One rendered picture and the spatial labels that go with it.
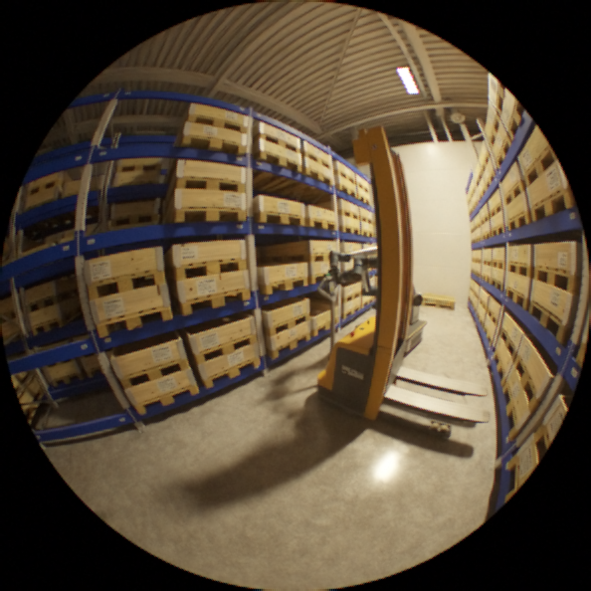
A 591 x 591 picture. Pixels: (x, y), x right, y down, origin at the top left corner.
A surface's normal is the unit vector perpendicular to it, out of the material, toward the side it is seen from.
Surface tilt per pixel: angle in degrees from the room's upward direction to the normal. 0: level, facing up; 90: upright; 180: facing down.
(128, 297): 90
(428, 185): 90
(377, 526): 0
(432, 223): 90
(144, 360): 90
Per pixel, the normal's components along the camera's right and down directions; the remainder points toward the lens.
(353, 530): -0.06, -0.97
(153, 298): 0.70, 0.11
